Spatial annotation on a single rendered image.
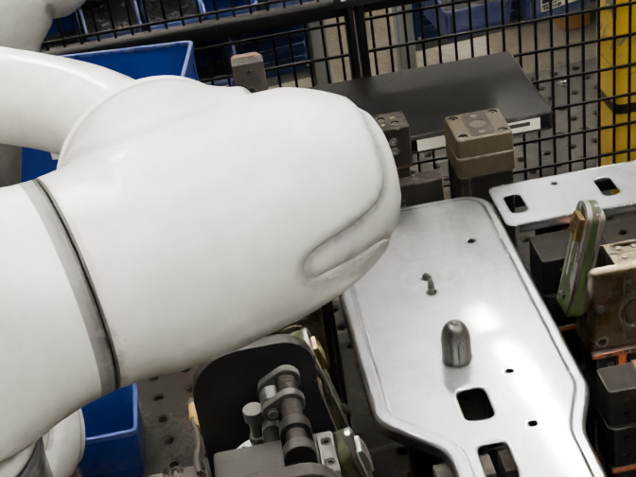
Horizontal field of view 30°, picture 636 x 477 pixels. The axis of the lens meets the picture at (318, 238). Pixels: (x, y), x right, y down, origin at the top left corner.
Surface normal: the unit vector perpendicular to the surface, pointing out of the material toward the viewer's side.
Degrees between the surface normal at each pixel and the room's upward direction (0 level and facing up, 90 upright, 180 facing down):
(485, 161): 89
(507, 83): 0
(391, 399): 0
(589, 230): 90
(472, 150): 88
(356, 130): 43
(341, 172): 56
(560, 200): 0
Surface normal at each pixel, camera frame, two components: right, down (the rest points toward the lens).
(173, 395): -0.13, -0.83
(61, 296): 0.46, 0.00
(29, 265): 0.47, -0.39
